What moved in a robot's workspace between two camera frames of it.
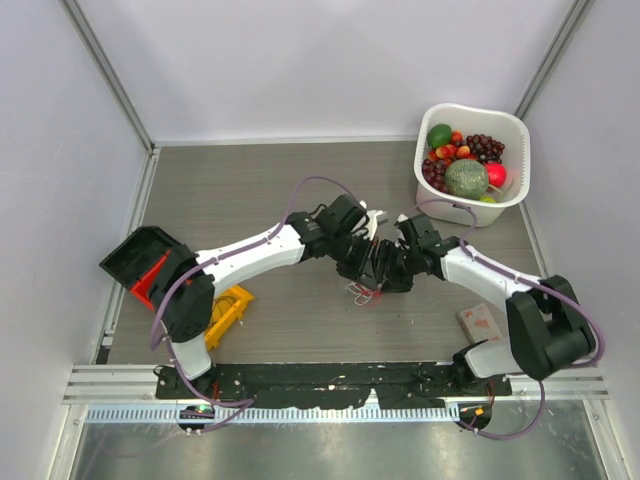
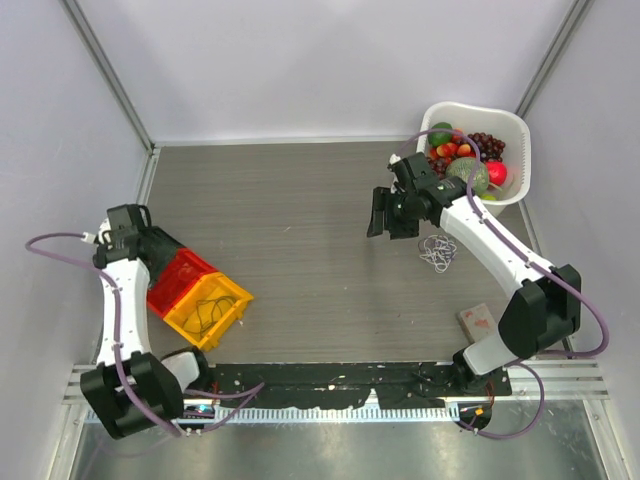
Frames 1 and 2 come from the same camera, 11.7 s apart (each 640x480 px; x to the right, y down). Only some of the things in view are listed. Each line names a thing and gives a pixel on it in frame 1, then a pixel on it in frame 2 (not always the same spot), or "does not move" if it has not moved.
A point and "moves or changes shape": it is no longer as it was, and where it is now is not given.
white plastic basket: [510, 129] does not move
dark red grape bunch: [485, 149] does not move
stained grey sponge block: [480, 324] does not move
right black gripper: [395, 281] → [382, 201]
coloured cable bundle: [364, 295] moves or changes shape
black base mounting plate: [331, 386] does not move
